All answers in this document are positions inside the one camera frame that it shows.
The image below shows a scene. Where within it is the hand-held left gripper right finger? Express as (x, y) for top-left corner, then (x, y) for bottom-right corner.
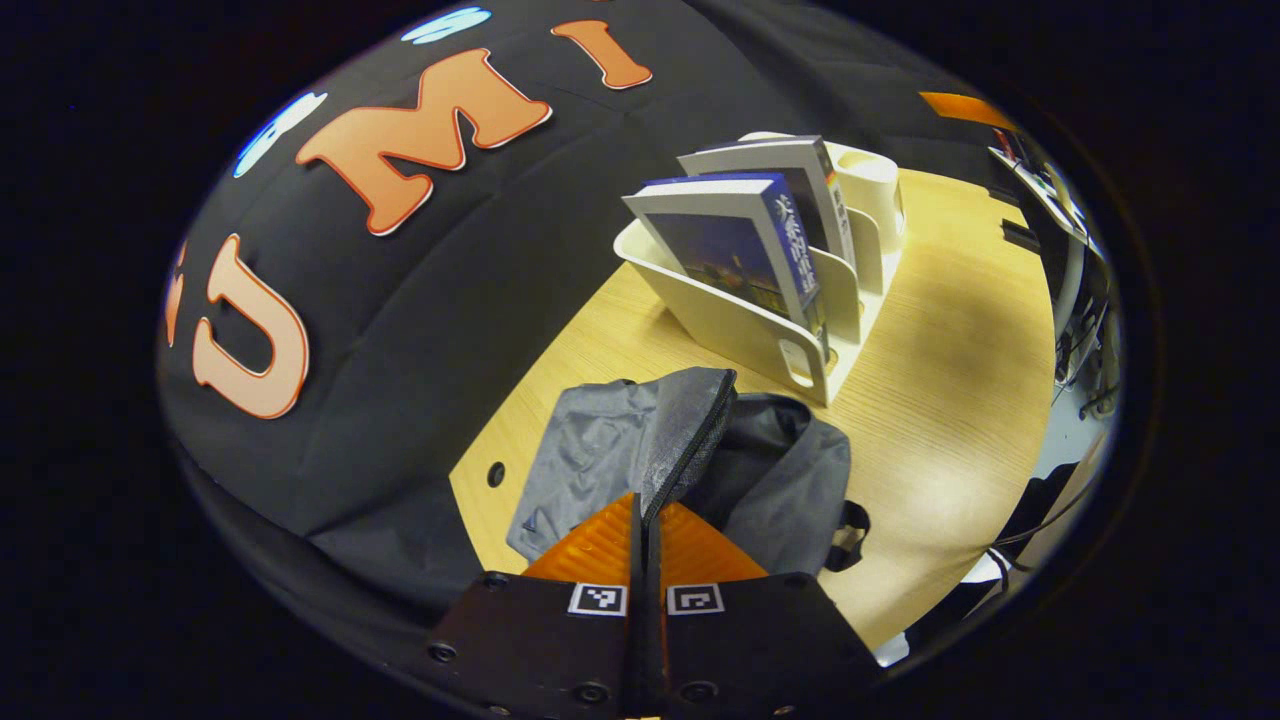
(645, 500), (886, 720)

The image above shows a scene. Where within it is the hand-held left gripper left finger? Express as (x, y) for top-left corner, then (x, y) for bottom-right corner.
(425, 492), (643, 720)

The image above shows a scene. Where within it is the grey schoolbag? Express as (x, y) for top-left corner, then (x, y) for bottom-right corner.
(507, 367), (871, 579)

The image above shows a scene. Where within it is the portrait cover book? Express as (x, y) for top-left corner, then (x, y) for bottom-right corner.
(677, 135), (858, 271)

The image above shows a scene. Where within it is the blue cover book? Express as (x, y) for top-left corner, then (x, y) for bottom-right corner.
(622, 172), (831, 366)

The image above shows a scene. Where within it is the white bookshelf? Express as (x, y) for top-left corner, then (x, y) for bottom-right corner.
(613, 131), (907, 408)

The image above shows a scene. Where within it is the black backdrop cloth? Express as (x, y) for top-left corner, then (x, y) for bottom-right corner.
(155, 0), (1011, 691)

